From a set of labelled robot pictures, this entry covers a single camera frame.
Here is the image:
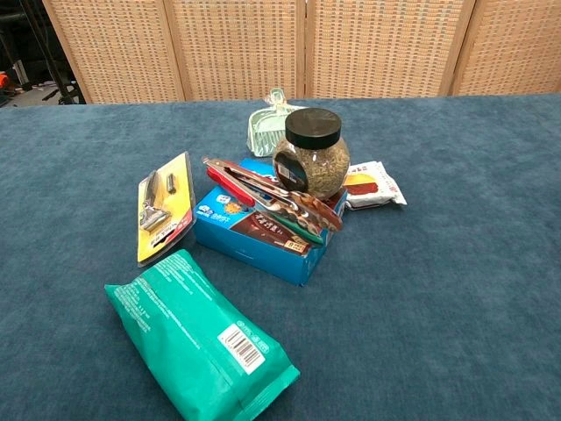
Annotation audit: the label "blue cardboard snack box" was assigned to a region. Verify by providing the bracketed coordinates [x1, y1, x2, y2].
[192, 158, 349, 288]

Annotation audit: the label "glass jar with black lid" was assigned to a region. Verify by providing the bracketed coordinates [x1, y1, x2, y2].
[272, 107, 352, 202]

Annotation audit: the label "mint green mini dustpan set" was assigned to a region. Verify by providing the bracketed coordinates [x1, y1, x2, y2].
[245, 87, 308, 158]

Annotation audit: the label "white snack packet red print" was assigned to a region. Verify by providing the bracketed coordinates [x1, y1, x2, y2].
[342, 161, 408, 211]

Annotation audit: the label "razor in yellow blister pack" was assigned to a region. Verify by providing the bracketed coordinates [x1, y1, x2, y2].
[137, 151, 196, 268]

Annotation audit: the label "green plastic snack bag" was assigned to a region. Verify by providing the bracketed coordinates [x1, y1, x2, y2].
[103, 248, 302, 421]

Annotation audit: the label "blue velvet table cloth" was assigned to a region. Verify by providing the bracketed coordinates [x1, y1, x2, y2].
[0, 92, 561, 421]

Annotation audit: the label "woven rattan folding screen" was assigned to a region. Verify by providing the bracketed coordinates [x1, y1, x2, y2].
[42, 0, 561, 105]

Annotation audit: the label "black tripod stand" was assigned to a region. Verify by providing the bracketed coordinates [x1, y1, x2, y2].
[24, 0, 87, 105]

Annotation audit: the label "red handled metal tongs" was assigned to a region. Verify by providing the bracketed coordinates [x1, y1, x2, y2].
[201, 156, 344, 246]

